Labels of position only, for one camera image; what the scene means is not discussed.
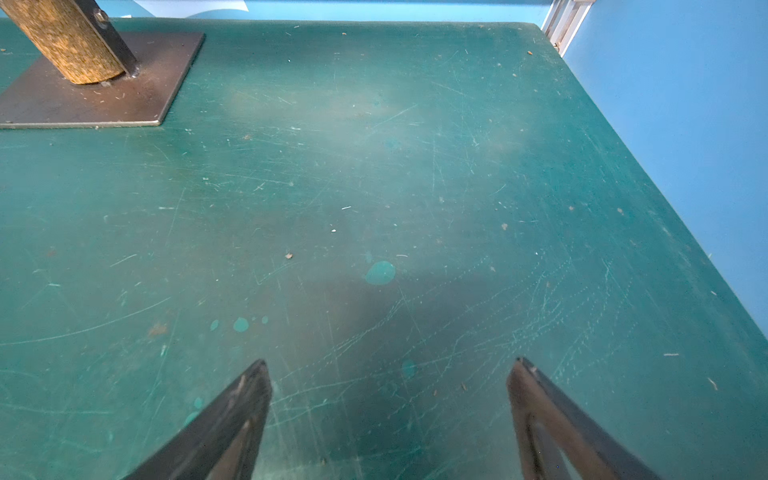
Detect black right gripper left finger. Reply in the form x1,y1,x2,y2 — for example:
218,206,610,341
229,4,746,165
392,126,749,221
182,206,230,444
127,359,272,479

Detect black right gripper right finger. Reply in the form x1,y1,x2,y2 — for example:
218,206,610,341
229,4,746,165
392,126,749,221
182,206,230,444
506,357,659,479

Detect pink cherry blossom tree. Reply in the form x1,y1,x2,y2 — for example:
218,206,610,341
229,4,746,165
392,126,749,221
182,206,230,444
1,0,138,85

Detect dark metal tree base plate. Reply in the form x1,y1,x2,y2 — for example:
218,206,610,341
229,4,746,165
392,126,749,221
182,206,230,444
1,32,205,129

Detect aluminium right corner post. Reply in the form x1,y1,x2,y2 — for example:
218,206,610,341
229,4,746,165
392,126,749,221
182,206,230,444
541,0,595,57

